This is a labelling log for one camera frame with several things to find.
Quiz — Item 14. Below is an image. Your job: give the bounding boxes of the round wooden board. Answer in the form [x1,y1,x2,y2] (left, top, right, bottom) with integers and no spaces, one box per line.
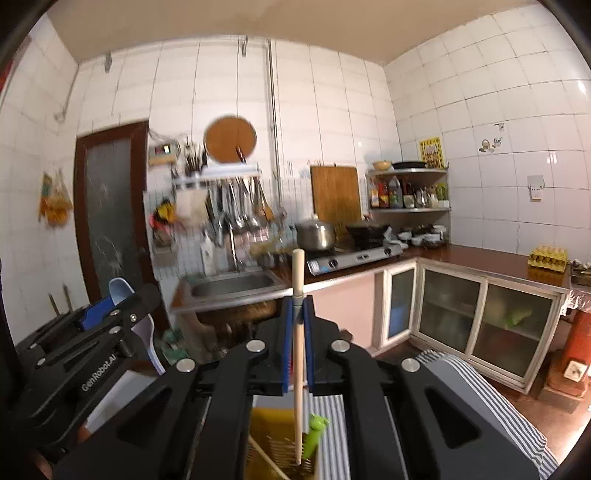
[204,115,258,164]

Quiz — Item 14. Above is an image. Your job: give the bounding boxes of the yellow perforated utensil holder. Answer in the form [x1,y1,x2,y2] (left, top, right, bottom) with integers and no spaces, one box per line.
[244,407,324,480]

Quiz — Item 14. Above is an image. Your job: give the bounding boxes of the yellow and red bag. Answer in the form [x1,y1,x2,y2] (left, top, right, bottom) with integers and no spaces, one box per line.
[152,198,176,232]

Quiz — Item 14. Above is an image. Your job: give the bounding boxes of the cup of kitchen utensils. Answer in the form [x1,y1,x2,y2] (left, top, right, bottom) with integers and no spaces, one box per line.
[184,143,208,176]

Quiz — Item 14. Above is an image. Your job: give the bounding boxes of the black wok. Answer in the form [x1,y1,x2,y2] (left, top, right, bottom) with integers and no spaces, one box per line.
[345,223,391,245]

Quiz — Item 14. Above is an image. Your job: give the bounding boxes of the steel pot with lid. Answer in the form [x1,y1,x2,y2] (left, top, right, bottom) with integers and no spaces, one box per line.
[295,215,338,252]

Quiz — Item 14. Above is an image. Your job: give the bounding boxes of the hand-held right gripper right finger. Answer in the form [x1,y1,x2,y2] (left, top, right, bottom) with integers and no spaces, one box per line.
[302,295,541,480]

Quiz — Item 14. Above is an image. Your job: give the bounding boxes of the wire basket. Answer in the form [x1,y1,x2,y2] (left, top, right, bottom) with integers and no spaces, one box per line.
[151,222,178,252]

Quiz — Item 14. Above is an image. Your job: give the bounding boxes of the yellow wall poster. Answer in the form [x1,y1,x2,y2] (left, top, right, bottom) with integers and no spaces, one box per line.
[419,136,445,169]

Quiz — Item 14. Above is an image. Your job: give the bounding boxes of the wall pipe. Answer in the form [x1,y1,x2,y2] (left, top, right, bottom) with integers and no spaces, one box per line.
[267,39,280,185]

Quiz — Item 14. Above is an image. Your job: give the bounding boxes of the white container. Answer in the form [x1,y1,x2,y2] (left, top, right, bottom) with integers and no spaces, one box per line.
[175,189,207,220]

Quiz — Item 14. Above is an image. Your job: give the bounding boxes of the kitchen counter cabinet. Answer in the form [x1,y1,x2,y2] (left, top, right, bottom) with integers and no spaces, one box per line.
[302,244,573,393]

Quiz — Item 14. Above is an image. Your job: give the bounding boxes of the corner wall shelf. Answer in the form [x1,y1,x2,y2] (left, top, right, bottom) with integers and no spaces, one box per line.
[365,167,452,213]

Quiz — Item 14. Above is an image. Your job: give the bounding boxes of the group of bowls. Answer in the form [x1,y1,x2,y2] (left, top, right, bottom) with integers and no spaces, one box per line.
[397,224,448,247]

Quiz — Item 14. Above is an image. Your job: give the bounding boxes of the steel gas stove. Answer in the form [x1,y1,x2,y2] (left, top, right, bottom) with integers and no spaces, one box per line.
[306,242,404,276]

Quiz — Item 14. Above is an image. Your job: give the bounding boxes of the steel sink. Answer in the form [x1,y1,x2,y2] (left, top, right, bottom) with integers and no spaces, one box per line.
[171,270,289,315]

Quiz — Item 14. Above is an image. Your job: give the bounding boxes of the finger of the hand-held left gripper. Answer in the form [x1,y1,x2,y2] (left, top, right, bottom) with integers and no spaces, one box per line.
[34,283,162,370]
[15,296,127,365]

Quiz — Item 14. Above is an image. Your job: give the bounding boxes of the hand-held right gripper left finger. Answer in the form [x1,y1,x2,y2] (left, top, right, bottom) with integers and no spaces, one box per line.
[55,295,296,480]

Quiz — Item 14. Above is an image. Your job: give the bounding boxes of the digital wall device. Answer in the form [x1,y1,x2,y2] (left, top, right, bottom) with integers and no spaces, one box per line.
[148,141,180,166]

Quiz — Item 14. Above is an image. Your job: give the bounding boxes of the wooden chopstick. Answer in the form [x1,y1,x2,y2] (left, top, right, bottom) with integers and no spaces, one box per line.
[248,434,289,480]
[292,248,306,465]

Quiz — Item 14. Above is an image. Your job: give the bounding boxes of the wooden sticks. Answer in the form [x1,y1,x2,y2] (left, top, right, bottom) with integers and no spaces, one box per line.
[48,284,75,315]

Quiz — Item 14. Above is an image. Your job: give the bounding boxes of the brown door with frosted glass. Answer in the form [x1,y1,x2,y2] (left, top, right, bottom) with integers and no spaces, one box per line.
[74,120,160,310]

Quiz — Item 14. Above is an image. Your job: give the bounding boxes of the yellow egg carton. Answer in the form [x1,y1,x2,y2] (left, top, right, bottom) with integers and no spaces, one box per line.
[527,244,570,271]

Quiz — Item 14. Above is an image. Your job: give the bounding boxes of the light blue spoon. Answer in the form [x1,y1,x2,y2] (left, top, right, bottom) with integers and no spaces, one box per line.
[108,277,167,377]

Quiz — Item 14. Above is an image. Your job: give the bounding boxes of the steel utensil rack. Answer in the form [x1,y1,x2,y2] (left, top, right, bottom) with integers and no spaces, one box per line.
[172,166,263,190]

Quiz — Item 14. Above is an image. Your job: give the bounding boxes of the rectangular wooden cutting board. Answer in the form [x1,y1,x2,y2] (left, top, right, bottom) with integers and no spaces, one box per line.
[310,165,363,224]

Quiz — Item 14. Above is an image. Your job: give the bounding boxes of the green plastic utensil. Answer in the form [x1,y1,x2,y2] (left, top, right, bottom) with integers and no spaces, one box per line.
[302,414,329,460]

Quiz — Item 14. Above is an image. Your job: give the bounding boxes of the row of hanging metal ladles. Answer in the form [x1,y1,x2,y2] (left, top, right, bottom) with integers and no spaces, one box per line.
[205,178,287,234]

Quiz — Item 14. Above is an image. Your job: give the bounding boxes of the orange hanging bag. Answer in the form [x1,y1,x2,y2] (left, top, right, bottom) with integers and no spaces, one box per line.
[39,171,75,227]

